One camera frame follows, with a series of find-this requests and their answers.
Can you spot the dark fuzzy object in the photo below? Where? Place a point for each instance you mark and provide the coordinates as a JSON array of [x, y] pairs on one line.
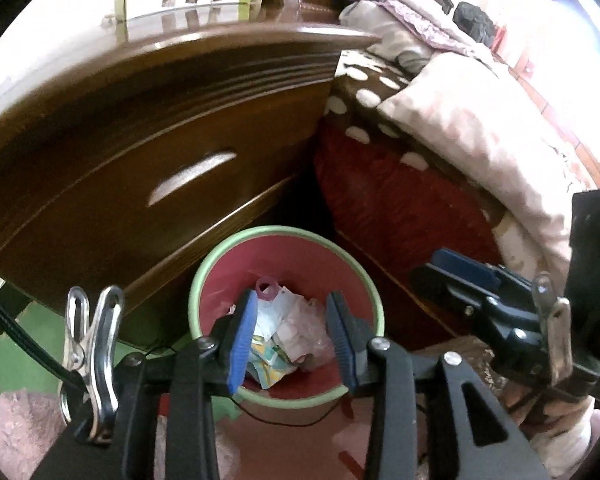
[[475, 20]]

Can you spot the pink fuzzy rug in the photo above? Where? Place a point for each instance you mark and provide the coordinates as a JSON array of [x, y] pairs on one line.
[[20, 430]]

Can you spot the white box with pictures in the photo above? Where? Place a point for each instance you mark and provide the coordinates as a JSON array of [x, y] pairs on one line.
[[145, 2]]

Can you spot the green rimmed red bin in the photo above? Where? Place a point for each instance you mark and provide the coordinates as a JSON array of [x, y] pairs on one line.
[[305, 265]]

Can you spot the brown wooden nightstand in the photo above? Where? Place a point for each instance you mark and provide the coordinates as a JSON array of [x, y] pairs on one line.
[[130, 110]]

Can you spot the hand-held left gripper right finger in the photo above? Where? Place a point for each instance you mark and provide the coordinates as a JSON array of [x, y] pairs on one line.
[[341, 345]]

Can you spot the teal printed wrapper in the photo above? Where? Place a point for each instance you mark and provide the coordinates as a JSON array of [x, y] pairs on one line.
[[270, 365]]

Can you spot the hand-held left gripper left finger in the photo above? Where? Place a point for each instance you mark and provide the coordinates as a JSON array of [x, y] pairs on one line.
[[242, 345]]

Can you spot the pink printed bed sheet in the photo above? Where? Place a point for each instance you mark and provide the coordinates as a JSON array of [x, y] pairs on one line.
[[570, 85]]

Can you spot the beige printed bed sheet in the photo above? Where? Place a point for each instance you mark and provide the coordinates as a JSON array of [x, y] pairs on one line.
[[525, 245]]

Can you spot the brown polka dot blanket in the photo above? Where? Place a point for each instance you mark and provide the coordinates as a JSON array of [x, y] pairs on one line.
[[360, 110]]

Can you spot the grey pillow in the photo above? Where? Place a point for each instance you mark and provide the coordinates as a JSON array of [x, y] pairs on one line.
[[380, 30]]

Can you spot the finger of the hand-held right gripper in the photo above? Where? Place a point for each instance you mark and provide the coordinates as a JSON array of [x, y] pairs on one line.
[[460, 280]]

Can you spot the green and pink foam mat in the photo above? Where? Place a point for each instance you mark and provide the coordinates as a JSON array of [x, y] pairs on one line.
[[290, 445]]

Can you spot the brown fuzzy rug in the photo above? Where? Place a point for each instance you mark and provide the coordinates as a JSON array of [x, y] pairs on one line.
[[472, 347]]

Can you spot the metal spring clip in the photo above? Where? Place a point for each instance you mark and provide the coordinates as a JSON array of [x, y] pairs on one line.
[[557, 330], [105, 340]]

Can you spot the pink checked pillow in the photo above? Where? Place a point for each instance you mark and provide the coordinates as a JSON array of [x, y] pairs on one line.
[[480, 130]]

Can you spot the red bed cover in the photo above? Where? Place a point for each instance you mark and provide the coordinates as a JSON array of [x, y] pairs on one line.
[[405, 210]]

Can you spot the white plastic bag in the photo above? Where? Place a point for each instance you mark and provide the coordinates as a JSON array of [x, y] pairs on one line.
[[305, 335]]

